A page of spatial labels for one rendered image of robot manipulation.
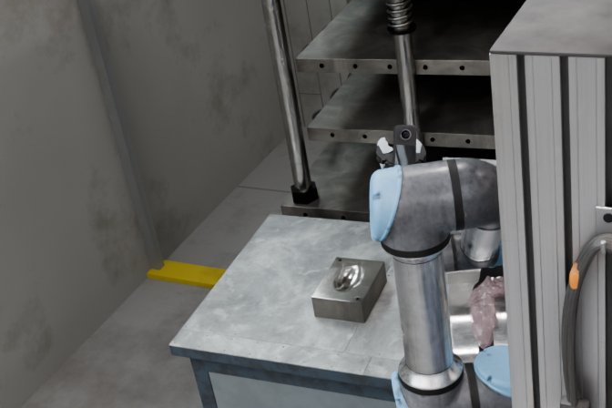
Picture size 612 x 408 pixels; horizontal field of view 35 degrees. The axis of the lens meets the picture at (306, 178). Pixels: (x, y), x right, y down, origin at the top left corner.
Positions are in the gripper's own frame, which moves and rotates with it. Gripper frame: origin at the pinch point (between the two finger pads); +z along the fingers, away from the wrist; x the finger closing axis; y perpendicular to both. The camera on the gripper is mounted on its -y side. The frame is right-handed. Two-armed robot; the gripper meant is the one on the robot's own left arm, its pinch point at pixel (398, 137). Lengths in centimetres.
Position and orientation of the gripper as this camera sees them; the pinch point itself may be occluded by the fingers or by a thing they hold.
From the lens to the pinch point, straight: 213.9
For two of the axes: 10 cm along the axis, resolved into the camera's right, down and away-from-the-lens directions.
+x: 10.0, -0.1, -0.1
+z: 0.0, -4.8, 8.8
